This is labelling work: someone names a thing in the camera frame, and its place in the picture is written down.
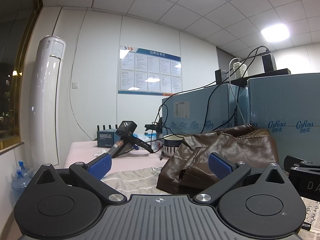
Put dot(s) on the white wall switch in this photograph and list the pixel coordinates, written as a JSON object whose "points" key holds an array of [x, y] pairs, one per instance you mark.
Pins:
{"points": [[75, 84]]}

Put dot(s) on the brown leather garment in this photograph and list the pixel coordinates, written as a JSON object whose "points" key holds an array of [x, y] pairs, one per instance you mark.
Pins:
{"points": [[225, 150]]}

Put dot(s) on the upright black box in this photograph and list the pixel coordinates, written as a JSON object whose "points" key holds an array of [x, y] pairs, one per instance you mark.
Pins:
{"points": [[268, 61]]}

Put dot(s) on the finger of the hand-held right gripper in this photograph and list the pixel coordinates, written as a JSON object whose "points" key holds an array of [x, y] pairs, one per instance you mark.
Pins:
{"points": [[297, 160]]}

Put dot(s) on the black handheld device orange label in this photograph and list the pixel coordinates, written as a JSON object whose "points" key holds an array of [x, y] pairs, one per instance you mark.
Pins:
{"points": [[126, 136]]}

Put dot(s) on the black router with antennas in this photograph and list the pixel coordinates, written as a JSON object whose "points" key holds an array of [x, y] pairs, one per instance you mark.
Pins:
{"points": [[107, 127]]}

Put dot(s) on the wall notice board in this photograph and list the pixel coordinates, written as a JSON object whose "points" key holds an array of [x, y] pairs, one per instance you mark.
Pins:
{"points": [[150, 71]]}

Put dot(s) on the crumpled clear plastic wrapper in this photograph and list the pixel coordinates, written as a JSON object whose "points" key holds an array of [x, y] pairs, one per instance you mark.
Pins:
{"points": [[145, 137]]}

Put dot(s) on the blue cardboard box white label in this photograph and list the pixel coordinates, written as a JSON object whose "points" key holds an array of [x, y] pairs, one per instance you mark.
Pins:
{"points": [[195, 110]]}

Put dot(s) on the large blue cardboard box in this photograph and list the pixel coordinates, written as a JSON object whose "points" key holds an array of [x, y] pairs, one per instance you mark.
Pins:
{"points": [[282, 100]]}

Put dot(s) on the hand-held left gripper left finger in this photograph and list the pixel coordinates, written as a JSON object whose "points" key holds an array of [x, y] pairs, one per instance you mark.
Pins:
{"points": [[100, 167]]}

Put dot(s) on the blue water jug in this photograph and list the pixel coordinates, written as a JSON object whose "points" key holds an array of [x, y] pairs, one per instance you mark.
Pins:
{"points": [[23, 165], [21, 185]]}

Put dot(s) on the dark window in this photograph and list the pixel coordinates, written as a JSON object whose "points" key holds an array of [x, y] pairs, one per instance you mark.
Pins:
{"points": [[12, 67]]}

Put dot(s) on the small dark blue box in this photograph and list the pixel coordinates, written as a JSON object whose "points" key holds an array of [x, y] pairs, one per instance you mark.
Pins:
{"points": [[106, 138]]}

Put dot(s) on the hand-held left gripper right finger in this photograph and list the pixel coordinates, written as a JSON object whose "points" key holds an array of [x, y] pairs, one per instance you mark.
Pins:
{"points": [[220, 166]]}

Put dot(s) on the striped ceramic bowl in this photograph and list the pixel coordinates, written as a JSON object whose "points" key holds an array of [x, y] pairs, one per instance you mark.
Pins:
{"points": [[171, 145]]}

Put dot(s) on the white standing air conditioner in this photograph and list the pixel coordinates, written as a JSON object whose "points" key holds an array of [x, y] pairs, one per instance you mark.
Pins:
{"points": [[46, 100]]}

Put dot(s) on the ceiling light panel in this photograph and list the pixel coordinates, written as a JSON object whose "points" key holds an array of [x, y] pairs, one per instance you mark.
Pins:
{"points": [[275, 33]]}

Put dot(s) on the grey printed bed sheet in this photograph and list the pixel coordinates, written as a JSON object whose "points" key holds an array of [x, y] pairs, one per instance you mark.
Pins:
{"points": [[140, 180]]}

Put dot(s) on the black power adapter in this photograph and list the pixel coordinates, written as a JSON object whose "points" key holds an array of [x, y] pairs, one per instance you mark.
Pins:
{"points": [[221, 76]]}

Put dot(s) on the black clamp device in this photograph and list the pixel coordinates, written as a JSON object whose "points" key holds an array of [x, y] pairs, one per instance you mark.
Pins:
{"points": [[152, 127]]}

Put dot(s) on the black flat board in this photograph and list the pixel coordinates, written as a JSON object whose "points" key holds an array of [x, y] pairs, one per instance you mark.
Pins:
{"points": [[262, 76]]}

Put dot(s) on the pink table cover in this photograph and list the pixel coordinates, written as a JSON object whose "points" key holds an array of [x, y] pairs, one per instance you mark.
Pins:
{"points": [[82, 152]]}

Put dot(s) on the white charger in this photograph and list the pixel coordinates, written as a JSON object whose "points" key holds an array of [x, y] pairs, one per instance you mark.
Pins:
{"points": [[240, 70]]}

